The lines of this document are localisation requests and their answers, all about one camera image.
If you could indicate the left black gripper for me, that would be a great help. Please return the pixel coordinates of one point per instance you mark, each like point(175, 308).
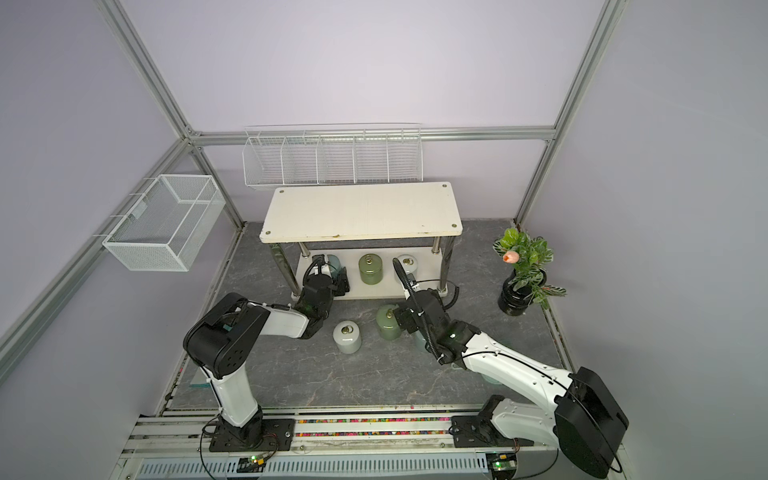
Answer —
point(342, 285)

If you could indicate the small white tea canister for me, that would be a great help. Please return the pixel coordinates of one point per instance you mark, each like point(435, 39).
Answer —
point(409, 264)

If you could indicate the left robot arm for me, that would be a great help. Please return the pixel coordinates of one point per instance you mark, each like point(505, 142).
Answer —
point(221, 341)

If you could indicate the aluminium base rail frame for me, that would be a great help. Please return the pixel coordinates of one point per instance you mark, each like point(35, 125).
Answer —
point(338, 432)

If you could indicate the white two-tier shelf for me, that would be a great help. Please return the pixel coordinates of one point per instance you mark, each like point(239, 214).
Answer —
point(420, 219)

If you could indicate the white mesh basket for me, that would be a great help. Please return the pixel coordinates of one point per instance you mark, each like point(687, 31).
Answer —
point(166, 227)

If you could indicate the large light blue tea canister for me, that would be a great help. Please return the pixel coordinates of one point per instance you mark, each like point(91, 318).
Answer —
point(420, 342)

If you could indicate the white slotted cable duct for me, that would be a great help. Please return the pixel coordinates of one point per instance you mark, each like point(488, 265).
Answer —
point(404, 466)

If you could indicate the small blue tea canister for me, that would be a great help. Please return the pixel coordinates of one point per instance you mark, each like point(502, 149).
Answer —
point(334, 265)

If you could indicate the large green tea canister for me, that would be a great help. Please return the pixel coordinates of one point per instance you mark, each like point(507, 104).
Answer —
point(387, 324)

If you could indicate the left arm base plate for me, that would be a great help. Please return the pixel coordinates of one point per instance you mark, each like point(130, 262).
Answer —
point(269, 435)

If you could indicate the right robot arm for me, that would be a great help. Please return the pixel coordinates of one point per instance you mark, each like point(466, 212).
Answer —
point(579, 412)

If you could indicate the potted plant with pink flower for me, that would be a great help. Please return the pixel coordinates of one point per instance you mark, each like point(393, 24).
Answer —
point(527, 283)

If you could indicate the small green tea canister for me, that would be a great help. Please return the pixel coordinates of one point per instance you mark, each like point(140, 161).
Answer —
point(370, 267)

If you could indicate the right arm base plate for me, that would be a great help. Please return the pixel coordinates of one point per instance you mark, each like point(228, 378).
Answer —
point(473, 431)

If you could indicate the large white tea canister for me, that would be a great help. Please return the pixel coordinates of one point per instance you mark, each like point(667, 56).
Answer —
point(347, 337)

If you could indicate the white wire divided basket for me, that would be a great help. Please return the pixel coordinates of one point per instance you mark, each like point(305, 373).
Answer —
point(345, 156)

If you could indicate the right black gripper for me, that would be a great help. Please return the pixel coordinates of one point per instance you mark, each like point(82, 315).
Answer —
point(403, 318)

